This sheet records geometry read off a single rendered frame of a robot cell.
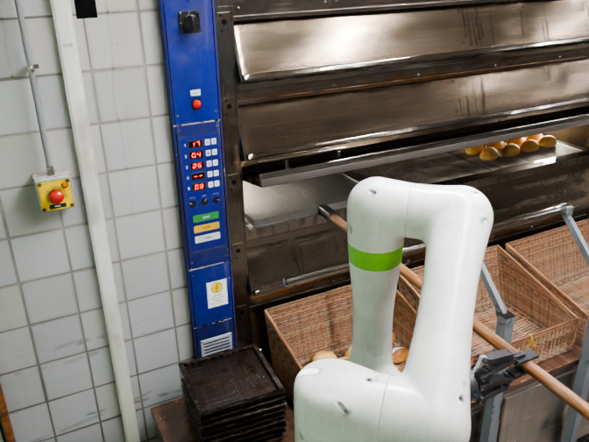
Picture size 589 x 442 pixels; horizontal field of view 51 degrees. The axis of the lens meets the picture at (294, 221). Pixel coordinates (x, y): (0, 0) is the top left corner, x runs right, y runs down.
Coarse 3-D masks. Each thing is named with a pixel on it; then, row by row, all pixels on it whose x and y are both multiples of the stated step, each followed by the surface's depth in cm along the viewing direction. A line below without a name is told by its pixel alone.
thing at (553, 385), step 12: (336, 216) 219; (408, 276) 182; (420, 288) 178; (480, 324) 158; (480, 336) 157; (492, 336) 154; (504, 348) 150; (528, 372) 144; (540, 372) 142; (552, 384) 138; (564, 396) 135; (576, 396) 134; (576, 408) 133; (588, 408) 131; (588, 420) 130
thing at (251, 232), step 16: (544, 160) 279; (560, 160) 279; (576, 160) 283; (464, 176) 262; (480, 176) 262; (496, 176) 263; (512, 176) 268; (272, 224) 221; (288, 224) 223; (304, 224) 227
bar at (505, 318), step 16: (560, 208) 232; (496, 224) 219; (512, 224) 222; (576, 240) 232; (320, 272) 190; (336, 272) 192; (480, 272) 212; (496, 304) 208; (512, 320) 206; (576, 384) 245; (496, 400) 219; (496, 416) 222; (576, 416) 249; (496, 432) 226; (576, 432) 254
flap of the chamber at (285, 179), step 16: (576, 112) 276; (496, 128) 253; (544, 128) 244; (560, 128) 248; (400, 144) 238; (416, 144) 234; (464, 144) 228; (480, 144) 232; (304, 160) 222; (320, 160) 219; (368, 160) 211; (384, 160) 214; (400, 160) 217; (256, 176) 201; (288, 176) 199; (304, 176) 201
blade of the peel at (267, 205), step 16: (320, 176) 262; (336, 176) 262; (256, 192) 247; (272, 192) 247; (288, 192) 247; (304, 192) 247; (320, 192) 247; (336, 192) 246; (256, 208) 233; (272, 208) 233; (288, 208) 233; (304, 208) 233; (336, 208) 232; (256, 224) 218
